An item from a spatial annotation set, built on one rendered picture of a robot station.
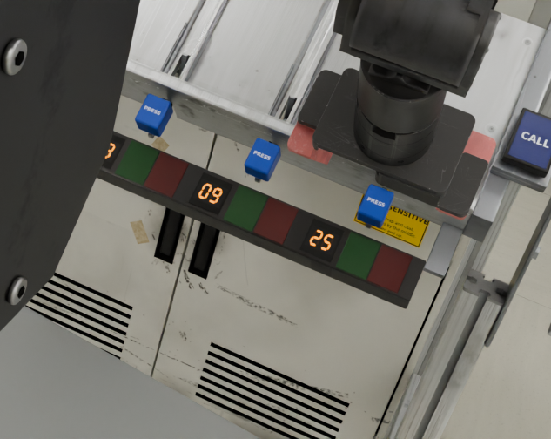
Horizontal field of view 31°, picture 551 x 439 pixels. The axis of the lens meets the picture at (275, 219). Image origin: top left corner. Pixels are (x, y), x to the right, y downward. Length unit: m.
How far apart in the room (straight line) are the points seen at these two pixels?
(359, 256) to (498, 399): 1.10
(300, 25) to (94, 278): 0.64
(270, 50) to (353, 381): 0.59
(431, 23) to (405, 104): 0.08
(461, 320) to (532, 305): 1.34
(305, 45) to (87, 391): 0.39
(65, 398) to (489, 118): 0.45
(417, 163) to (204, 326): 0.77
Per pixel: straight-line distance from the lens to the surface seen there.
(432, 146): 0.71
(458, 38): 0.55
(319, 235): 0.88
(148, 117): 0.91
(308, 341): 1.37
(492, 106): 0.93
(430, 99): 0.61
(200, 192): 0.90
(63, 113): 0.31
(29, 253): 0.33
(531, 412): 1.96
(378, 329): 1.33
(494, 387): 1.98
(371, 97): 0.62
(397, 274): 0.88
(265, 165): 0.88
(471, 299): 0.93
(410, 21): 0.55
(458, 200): 0.72
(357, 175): 0.90
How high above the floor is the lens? 1.10
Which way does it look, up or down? 30 degrees down
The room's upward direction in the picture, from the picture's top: 18 degrees clockwise
